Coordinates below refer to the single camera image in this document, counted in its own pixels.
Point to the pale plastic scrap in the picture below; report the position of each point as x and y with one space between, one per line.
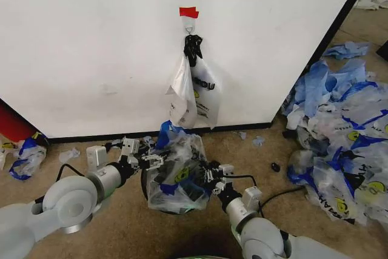
69 154

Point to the large blue plastic bag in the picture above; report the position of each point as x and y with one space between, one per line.
321 89

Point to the white printed plastic bag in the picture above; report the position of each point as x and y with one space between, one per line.
360 110

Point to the white bag with yellow print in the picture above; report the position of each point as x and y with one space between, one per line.
374 0

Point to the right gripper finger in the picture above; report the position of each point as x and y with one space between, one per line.
219 188
209 172

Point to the clear blue-edged plastic bag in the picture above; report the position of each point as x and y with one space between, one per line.
28 157

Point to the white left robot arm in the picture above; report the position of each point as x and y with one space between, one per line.
75 192

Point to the clear crumpled plastic bag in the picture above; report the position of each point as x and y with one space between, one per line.
303 168

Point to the red tape strip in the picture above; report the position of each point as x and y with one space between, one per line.
188 12

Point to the crumpled blue plastic bag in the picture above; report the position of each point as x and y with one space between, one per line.
347 49

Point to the small blue plastic scrap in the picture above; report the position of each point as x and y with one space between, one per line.
242 135

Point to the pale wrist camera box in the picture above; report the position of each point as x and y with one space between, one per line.
131 147
226 170

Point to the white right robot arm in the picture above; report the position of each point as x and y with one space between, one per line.
260 237

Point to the dark flat object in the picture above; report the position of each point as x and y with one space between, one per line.
382 49

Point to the white printed garbage bag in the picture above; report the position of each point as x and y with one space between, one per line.
200 95

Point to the red object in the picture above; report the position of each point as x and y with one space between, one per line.
13 119

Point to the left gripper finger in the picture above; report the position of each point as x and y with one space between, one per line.
153 157
153 165

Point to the metal wall hook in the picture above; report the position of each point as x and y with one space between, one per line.
189 27

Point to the small black floor object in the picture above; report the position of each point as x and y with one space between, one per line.
275 166

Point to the dark round trash bin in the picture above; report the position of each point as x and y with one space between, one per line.
145 184

